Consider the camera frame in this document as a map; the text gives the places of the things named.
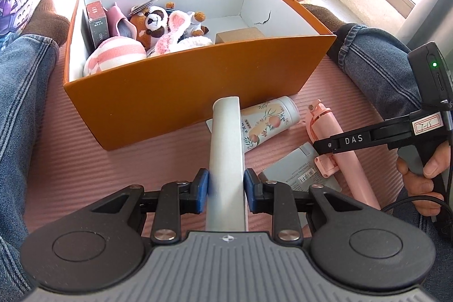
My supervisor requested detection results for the grey package with label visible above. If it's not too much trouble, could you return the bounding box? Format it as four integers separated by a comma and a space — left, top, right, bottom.
258, 143, 342, 192

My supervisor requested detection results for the peach print tumbler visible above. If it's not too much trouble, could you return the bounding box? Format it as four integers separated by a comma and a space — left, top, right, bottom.
206, 95, 302, 155

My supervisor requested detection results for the pink selfie stick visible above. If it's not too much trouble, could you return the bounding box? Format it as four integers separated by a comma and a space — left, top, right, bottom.
305, 100, 380, 210

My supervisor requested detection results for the right hand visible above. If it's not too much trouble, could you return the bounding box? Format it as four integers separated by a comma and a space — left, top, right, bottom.
394, 142, 451, 224

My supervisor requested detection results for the right leg in jeans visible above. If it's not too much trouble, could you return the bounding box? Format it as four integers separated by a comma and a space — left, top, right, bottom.
327, 23, 452, 301

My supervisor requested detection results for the leg in jeans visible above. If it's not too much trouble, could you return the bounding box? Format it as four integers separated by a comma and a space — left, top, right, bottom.
327, 23, 452, 301
1, 35, 59, 301

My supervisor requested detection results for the orange cardboard storage box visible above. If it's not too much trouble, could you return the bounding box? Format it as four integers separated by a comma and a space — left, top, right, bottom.
64, 0, 335, 150

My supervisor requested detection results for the pink striped plush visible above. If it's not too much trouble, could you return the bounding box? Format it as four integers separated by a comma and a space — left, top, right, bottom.
83, 36, 147, 77

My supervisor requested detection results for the small brown cardboard box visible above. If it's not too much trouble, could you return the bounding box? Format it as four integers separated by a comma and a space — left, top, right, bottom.
215, 27, 266, 44

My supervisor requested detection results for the bear plush white hood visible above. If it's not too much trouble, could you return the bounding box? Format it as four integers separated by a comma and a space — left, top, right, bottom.
165, 1, 209, 40

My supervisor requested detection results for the pink white bunny plush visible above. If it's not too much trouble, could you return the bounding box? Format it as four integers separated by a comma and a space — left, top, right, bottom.
148, 10, 213, 57

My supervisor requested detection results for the red panda plush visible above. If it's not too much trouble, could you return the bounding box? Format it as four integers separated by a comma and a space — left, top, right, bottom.
130, 5, 169, 50

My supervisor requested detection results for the brown right sock foot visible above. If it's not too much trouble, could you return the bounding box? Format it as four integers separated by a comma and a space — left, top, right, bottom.
296, 0, 345, 32

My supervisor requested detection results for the brown sock foot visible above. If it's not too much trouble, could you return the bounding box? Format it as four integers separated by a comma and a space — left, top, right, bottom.
22, 0, 70, 47
296, 0, 345, 32

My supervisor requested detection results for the dark maroon small box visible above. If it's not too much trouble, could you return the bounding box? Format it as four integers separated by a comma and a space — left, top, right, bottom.
86, 1, 110, 48

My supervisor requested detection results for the left leg in jeans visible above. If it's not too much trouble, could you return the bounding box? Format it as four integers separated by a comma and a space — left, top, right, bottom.
1, 35, 59, 301

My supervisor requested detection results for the brown left sock foot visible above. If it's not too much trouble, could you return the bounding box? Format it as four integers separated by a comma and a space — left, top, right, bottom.
22, 0, 70, 47

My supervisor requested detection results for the black cable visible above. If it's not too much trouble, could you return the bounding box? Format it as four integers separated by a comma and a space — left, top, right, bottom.
380, 194, 448, 218

